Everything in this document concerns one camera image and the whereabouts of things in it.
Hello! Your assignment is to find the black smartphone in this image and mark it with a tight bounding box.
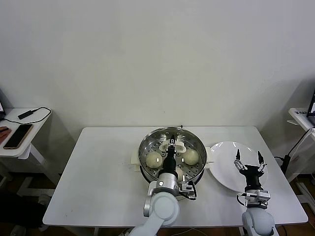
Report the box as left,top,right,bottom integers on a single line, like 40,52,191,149
2,123,34,150

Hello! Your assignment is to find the dark laptop screen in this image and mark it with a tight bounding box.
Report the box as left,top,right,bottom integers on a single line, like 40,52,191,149
0,88,7,121

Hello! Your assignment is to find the white oval plate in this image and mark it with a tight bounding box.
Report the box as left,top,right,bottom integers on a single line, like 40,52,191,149
209,141,269,194

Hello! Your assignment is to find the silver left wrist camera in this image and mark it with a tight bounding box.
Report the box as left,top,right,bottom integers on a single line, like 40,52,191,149
179,183,195,197

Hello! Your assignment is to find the white hanging cable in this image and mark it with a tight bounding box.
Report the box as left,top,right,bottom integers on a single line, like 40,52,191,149
291,128,315,160

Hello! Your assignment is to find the black desk cable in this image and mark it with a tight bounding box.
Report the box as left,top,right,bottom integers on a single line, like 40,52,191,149
274,145,300,177

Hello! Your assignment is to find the white sneaker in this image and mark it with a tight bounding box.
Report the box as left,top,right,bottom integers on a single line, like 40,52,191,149
11,225,27,236
39,193,52,205

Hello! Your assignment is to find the reddish person hand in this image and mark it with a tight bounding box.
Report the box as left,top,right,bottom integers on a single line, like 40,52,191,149
0,126,12,143

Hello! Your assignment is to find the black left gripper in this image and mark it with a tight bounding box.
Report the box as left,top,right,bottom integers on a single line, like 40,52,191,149
161,134,178,175

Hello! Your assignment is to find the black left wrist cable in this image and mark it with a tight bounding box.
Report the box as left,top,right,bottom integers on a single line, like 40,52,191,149
186,183,198,201

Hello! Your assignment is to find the dark monitor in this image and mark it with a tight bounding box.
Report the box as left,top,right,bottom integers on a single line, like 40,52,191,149
307,89,315,118

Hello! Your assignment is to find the black usb adapter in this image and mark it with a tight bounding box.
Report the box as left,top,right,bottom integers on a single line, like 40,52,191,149
17,109,37,120

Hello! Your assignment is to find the thin black adapter cable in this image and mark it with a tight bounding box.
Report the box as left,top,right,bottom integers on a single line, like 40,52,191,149
1,106,53,123

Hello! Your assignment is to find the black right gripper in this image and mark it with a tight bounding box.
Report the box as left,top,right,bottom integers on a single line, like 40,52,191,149
233,148,268,189

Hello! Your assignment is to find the white side desk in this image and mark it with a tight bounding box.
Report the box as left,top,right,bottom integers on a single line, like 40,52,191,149
0,107,62,197

